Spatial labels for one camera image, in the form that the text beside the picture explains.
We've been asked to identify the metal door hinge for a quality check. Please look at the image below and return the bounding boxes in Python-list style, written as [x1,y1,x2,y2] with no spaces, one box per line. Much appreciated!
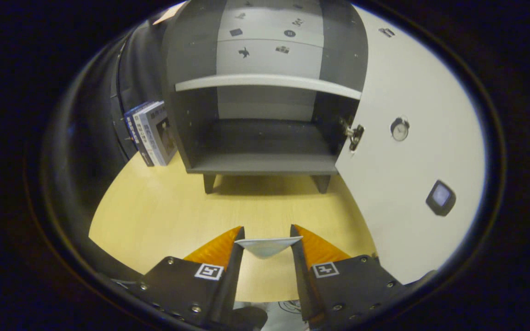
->
[340,116,365,152]

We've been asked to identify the white cabinet shelf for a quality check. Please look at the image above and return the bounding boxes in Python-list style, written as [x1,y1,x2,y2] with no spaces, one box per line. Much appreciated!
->
[175,74,362,100]

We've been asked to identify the black backdrop cloth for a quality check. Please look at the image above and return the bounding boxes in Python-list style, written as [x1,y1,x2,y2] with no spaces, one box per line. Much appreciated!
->
[40,18,176,281]

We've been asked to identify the white cabinet door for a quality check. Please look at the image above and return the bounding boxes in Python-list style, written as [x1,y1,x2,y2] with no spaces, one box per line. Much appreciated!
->
[336,5,486,285]

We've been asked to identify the grey cabinet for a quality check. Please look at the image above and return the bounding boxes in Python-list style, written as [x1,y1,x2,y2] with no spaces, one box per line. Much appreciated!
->
[161,0,369,194]

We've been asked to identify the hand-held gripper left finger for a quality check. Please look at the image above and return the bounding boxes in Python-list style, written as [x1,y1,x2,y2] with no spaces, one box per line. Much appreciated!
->
[122,225,246,329]

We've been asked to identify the person's light printed clothing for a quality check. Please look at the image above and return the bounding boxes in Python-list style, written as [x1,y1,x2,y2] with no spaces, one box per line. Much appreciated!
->
[265,300,311,331]

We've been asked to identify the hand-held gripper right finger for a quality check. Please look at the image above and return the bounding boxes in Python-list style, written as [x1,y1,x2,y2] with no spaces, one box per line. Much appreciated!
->
[290,224,407,329]

